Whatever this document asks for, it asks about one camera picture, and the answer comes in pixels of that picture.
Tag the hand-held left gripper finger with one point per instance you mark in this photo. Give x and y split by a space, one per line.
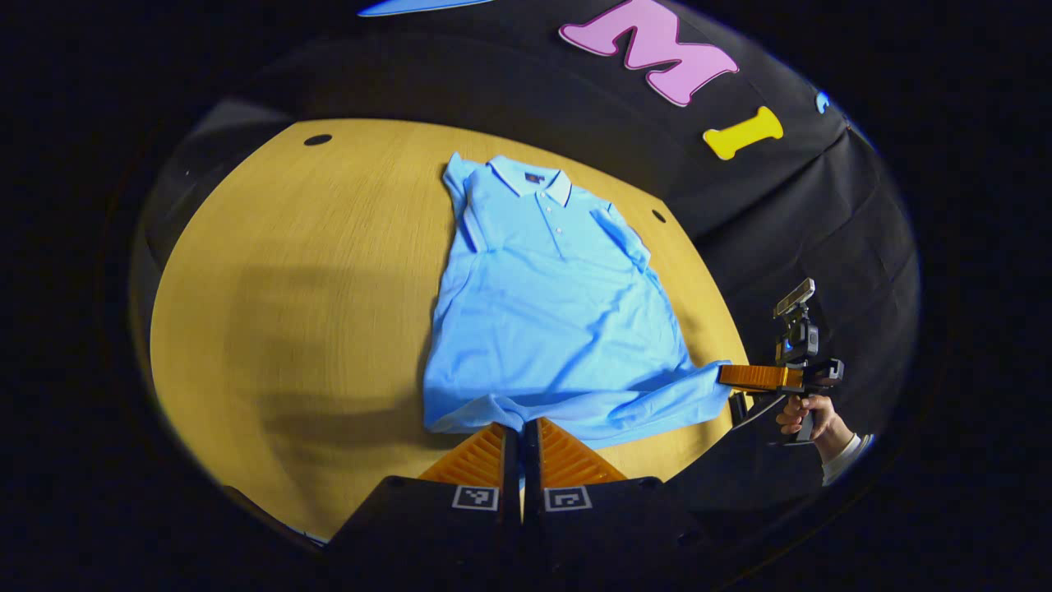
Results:
511 460
532 460

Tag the light blue polo T-shirt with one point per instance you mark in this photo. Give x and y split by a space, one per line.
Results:
551 312

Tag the black backdrop cloth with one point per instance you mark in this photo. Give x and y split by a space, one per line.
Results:
740 230

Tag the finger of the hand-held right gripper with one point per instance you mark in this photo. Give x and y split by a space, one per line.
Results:
756 376

